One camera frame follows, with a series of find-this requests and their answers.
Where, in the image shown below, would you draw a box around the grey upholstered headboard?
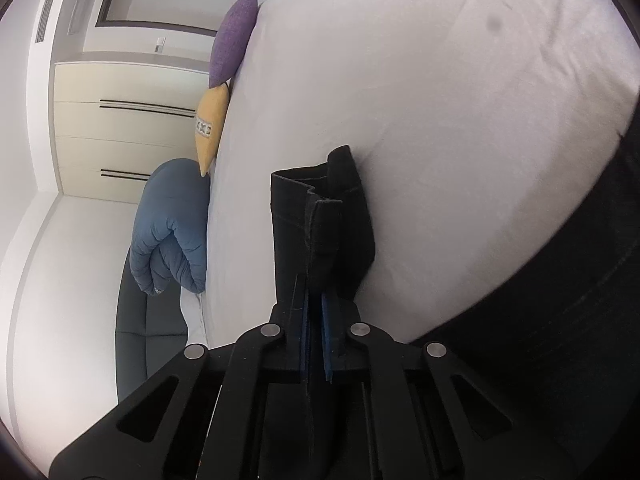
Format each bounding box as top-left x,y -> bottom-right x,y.
115,270 -> 206,403

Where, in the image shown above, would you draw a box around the blue rolled duvet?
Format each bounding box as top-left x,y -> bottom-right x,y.
129,158 -> 211,297

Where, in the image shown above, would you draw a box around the purple pillow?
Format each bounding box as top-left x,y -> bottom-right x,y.
207,0 -> 260,89

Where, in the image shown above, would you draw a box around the dark bed frame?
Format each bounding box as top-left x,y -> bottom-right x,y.
410,125 -> 640,480

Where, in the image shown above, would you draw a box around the black denim pants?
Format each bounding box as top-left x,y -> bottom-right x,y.
270,145 -> 377,398

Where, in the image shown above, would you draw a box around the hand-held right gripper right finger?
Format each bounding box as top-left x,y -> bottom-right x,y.
320,290 -> 592,480

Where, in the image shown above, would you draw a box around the white sheet bed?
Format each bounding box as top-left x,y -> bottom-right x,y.
202,0 -> 629,348

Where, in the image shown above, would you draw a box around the cream wardrobe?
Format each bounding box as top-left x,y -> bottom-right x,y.
52,57 -> 211,206

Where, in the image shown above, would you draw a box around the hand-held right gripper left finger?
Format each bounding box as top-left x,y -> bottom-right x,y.
47,274 -> 313,480

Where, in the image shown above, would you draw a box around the yellow pillow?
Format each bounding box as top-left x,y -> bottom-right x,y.
196,80 -> 232,178

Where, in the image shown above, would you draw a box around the ceiling air vent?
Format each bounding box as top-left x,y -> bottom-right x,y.
33,0 -> 68,44

